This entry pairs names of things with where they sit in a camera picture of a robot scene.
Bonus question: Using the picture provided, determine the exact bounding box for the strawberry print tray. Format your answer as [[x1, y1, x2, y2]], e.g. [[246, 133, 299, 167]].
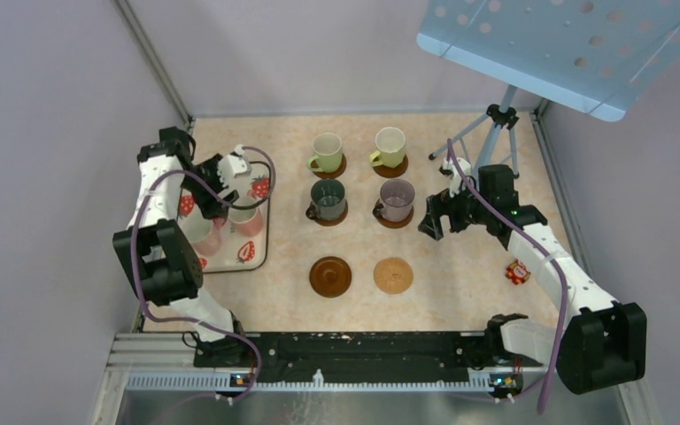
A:
[[177, 161, 272, 273]]

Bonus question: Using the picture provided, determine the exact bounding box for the pink cup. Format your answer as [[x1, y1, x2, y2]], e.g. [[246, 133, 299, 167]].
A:
[[228, 196, 264, 237], [182, 218, 221, 257]]

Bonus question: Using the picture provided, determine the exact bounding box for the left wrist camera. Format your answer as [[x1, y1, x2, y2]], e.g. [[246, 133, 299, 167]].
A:
[[217, 144, 252, 191]]

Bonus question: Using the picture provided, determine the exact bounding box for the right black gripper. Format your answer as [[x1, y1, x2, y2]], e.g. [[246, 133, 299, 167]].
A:
[[419, 176, 492, 240]]

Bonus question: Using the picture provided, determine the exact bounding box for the brown coaster one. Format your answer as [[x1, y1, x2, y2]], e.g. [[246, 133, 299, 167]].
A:
[[308, 155, 347, 179]]

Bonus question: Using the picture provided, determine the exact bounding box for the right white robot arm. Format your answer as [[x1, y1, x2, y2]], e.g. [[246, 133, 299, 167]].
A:
[[418, 158, 647, 395]]

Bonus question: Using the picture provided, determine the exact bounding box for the dark green cup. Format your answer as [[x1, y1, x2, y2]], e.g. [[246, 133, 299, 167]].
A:
[[305, 179, 346, 221]]

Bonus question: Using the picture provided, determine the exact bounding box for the purple cup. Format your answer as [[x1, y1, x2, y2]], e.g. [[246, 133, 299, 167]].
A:
[[372, 179, 415, 223]]

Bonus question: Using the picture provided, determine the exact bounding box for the brown coaster two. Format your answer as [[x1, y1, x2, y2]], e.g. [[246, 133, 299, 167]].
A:
[[373, 156, 409, 179]]

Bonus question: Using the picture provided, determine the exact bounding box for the silver tripod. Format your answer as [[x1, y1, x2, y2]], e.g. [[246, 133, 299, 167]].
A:
[[452, 85, 520, 177]]

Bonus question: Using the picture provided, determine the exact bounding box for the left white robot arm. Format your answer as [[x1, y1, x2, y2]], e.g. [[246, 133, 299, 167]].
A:
[[112, 127, 251, 366]]

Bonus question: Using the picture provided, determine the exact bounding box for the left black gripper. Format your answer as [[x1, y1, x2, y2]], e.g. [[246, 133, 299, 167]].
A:
[[180, 153, 239, 220]]

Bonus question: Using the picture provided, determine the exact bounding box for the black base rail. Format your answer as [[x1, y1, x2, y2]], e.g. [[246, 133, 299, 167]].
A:
[[182, 331, 537, 384]]

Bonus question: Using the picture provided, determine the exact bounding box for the brown coaster three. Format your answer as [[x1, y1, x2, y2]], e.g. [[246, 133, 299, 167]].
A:
[[305, 204, 349, 227]]

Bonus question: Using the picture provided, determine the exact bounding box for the light wooden coaster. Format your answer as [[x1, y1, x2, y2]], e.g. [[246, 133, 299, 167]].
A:
[[374, 257, 414, 295]]

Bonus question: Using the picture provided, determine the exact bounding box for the brown coaster four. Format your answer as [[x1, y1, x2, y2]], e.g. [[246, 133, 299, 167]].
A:
[[372, 201, 414, 229]]

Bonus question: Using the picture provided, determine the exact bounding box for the brown coaster five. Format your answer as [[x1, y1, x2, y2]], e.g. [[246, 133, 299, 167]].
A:
[[309, 256, 352, 298]]

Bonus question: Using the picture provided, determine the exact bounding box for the red small toy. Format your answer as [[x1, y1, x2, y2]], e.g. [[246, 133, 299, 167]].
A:
[[505, 259, 531, 285]]

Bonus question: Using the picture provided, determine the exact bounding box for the blue perforated music stand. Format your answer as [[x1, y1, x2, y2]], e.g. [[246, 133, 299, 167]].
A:
[[417, 0, 680, 122]]

